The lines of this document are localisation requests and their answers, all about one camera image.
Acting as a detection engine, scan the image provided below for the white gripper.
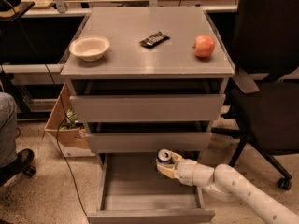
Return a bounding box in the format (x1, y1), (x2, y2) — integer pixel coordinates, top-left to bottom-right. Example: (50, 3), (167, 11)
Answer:
(157, 152), (198, 186)

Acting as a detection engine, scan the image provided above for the blue pepsi can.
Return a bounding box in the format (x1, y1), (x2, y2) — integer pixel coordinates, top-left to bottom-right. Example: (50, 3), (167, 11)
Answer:
(156, 149), (172, 164)

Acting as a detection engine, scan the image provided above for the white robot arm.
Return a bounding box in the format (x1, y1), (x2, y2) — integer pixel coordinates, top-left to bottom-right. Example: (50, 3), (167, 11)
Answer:
(156, 149), (299, 224)

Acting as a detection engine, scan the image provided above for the grey open bottom drawer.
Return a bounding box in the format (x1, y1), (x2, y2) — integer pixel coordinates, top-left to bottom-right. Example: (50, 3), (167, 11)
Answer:
(87, 153), (215, 224)

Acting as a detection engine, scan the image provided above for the grey middle drawer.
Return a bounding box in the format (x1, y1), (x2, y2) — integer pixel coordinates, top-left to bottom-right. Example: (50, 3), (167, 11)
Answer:
(86, 132), (211, 153)

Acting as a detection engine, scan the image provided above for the grey drawer cabinet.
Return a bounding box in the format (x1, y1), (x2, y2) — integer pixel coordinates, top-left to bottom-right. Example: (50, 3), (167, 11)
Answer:
(60, 6), (236, 224)

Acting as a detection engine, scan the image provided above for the grey top drawer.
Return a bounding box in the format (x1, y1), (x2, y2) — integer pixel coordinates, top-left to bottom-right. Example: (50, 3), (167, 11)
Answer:
(70, 94), (225, 122)

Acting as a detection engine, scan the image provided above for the cardboard box on floor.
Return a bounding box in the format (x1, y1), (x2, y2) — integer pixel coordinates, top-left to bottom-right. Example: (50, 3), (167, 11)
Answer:
(45, 83), (93, 158)

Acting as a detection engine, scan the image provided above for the red apple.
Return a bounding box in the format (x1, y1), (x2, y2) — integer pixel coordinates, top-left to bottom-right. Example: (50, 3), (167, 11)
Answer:
(193, 35), (215, 58)

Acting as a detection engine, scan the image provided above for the black snack bar wrapper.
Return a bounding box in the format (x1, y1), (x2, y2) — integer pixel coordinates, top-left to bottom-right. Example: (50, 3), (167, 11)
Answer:
(139, 32), (169, 49)

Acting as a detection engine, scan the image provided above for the white paper bowl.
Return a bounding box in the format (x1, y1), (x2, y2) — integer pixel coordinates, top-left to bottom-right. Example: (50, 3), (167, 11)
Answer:
(69, 35), (110, 62)

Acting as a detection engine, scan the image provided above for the black shoe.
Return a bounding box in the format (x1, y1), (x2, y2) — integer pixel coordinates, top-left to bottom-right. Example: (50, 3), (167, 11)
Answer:
(0, 148), (35, 186)

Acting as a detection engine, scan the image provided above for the person leg in jeans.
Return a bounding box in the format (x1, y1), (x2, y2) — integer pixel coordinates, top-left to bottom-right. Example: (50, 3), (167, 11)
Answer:
(0, 92), (17, 168)

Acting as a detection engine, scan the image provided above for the black office chair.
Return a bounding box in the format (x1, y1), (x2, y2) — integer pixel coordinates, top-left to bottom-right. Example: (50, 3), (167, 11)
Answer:
(212, 0), (299, 190)

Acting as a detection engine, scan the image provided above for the black floor cable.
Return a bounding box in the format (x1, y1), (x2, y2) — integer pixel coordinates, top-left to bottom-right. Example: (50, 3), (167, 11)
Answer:
(2, 0), (89, 217)

